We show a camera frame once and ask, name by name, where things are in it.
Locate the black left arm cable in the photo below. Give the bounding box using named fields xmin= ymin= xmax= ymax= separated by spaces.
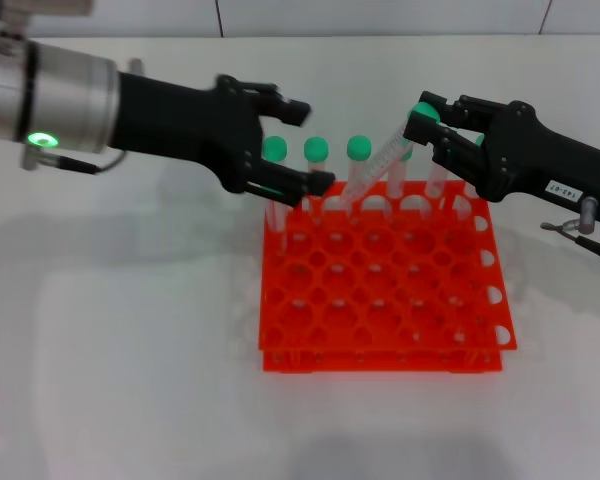
xmin=21 ymin=148 xmax=129 ymax=177

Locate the clear test tube green cap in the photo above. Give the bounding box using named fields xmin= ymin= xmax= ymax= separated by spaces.
xmin=387 ymin=147 xmax=415 ymax=222
xmin=345 ymin=135 xmax=374 ymax=224
xmin=459 ymin=133 xmax=487 ymax=221
xmin=263 ymin=198 xmax=289 ymax=257
xmin=303 ymin=136 xmax=331 ymax=226
xmin=424 ymin=155 xmax=452 ymax=221
xmin=261 ymin=135 xmax=290 ymax=171
xmin=336 ymin=101 xmax=442 ymax=209

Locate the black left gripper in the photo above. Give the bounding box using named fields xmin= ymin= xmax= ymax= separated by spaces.
xmin=113 ymin=71 xmax=337 ymax=209

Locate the orange test tube rack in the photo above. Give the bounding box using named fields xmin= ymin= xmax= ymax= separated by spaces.
xmin=257 ymin=179 xmax=519 ymax=375

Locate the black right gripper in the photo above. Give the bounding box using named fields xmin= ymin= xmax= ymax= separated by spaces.
xmin=403 ymin=90 xmax=600 ymax=226

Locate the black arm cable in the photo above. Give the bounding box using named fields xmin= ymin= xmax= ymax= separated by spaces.
xmin=539 ymin=196 xmax=600 ymax=274
xmin=21 ymin=148 xmax=129 ymax=177

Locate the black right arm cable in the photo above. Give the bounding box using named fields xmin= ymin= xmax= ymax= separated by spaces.
xmin=539 ymin=196 xmax=600 ymax=274

